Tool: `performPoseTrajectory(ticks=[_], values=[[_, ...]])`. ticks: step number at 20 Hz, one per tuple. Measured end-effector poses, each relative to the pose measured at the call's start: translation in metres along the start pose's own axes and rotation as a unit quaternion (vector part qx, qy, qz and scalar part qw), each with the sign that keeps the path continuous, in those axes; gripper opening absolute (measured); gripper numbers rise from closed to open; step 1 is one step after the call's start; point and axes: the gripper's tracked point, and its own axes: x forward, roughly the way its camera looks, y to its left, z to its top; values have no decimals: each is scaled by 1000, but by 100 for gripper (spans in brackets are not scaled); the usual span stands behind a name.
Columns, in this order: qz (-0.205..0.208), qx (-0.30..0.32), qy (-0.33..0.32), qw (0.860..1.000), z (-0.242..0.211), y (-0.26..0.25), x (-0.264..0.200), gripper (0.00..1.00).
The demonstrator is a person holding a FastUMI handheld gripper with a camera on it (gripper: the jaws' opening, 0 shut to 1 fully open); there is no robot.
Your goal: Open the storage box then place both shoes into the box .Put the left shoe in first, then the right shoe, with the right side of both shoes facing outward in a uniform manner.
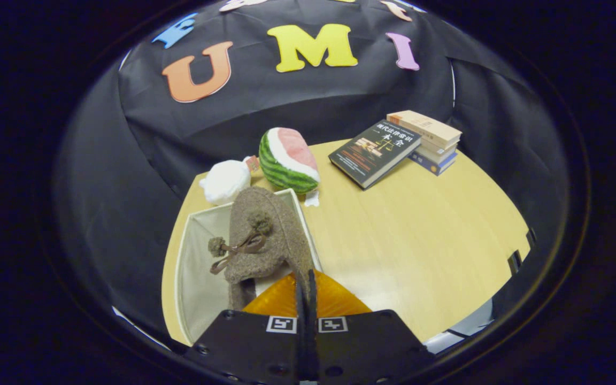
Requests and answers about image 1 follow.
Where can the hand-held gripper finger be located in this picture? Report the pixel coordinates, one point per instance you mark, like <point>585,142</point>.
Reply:
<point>302,347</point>
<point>313,347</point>

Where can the brown fuzzy shoe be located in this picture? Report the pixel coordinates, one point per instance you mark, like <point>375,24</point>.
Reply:
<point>281,235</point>

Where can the white fabric storage box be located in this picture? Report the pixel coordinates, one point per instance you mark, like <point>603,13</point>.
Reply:
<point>201,278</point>

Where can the watermelon slice plush toy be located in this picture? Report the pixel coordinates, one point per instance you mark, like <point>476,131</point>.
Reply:
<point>286,166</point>

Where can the white plush toy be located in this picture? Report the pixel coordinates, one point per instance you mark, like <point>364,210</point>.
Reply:
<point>225,182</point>

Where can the black hardcover book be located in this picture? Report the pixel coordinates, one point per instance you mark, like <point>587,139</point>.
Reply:
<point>375,152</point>

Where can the blue book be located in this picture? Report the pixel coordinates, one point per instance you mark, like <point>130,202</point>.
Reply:
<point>433,164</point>

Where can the white book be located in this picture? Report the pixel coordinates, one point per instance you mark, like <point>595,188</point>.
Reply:
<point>441,152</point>

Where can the beige book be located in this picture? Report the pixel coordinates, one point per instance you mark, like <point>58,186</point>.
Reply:
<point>425,127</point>

